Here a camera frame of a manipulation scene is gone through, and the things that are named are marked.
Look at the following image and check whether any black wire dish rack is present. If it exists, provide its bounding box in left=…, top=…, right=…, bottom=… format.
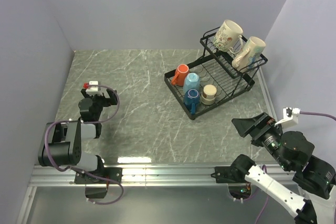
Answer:
left=164, top=27, right=268, bottom=120

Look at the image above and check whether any aluminium mounting rail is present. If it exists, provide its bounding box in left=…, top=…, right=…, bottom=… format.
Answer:
left=28, top=163, right=300, bottom=188

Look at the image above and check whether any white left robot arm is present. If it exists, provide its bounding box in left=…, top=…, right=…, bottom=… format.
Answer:
left=37, top=88, right=120, bottom=183

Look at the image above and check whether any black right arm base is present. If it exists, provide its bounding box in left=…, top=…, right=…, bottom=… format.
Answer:
left=211, top=166, right=246, bottom=184

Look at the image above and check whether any orange mug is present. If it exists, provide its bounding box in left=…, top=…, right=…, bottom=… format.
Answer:
left=171, top=64, right=190, bottom=87

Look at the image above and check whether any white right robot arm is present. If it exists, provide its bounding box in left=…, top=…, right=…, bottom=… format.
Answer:
left=230, top=108, right=335, bottom=223

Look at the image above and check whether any dark blue handled mug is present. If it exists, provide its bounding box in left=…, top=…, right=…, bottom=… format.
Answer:
left=183, top=89, right=200, bottom=115

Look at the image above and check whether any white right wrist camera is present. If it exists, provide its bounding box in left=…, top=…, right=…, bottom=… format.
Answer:
left=275, top=107, right=300, bottom=129

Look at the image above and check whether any stainless steel cup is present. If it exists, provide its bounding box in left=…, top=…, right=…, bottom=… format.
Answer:
left=200, top=84, right=217, bottom=105

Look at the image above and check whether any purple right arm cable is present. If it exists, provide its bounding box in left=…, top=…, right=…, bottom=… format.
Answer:
left=299, top=111, right=336, bottom=122

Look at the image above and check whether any light blue mug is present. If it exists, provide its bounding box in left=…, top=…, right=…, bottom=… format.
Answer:
left=183, top=72, right=200, bottom=94

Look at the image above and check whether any beige floral mug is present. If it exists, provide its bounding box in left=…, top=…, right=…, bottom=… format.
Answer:
left=232, top=36, right=266, bottom=72

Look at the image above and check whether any green inside floral mug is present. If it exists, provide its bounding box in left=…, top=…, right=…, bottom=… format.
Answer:
left=213, top=19, right=243, bottom=55

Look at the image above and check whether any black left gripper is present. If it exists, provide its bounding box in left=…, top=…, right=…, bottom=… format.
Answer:
left=81, top=88, right=117, bottom=121

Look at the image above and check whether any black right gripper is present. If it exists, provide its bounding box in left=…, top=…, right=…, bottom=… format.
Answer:
left=230, top=109, right=291, bottom=168

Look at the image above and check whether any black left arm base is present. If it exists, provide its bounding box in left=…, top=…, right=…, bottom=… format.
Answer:
left=74, top=167, right=122, bottom=185

